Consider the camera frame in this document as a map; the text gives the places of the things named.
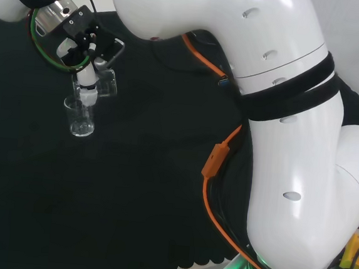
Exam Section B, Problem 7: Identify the green cable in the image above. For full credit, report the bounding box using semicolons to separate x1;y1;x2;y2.
26;6;97;73

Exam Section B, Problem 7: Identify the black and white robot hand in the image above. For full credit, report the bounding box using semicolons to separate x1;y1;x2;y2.
51;3;129;110

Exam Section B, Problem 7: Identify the black bench cloth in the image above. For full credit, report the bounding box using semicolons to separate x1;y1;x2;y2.
0;1;359;269

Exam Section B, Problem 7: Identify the large clear glass beaker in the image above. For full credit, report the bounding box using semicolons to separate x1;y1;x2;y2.
70;65;120;100

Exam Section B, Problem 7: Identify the thick orange cable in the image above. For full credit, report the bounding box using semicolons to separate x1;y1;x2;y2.
160;33;303;269

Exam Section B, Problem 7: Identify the small graduated glass beaker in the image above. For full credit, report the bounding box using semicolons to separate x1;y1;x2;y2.
61;94;99;139

